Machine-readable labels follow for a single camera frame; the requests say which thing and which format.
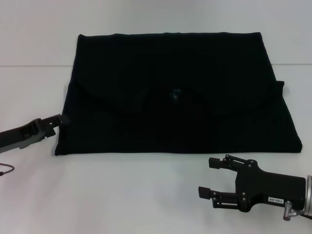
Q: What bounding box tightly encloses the black shirt with FREE print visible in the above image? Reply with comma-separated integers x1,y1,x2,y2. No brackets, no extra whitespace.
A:
54,31,303,156

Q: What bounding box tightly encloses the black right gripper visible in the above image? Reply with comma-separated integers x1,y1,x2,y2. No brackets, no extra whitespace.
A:
198,155,307,213

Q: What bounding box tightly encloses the left gripper cable with plugs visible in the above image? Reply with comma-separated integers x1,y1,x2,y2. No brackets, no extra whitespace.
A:
0,163,14,176

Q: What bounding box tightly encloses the gripper cable with plugs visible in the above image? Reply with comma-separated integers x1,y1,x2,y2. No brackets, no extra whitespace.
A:
282,201,312,221
0,163,14,176

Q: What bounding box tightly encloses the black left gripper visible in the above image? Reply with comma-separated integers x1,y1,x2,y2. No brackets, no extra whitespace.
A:
0,114,71,154

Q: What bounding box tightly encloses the right gripper cable with plugs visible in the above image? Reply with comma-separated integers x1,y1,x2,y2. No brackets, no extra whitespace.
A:
282,201,312,221

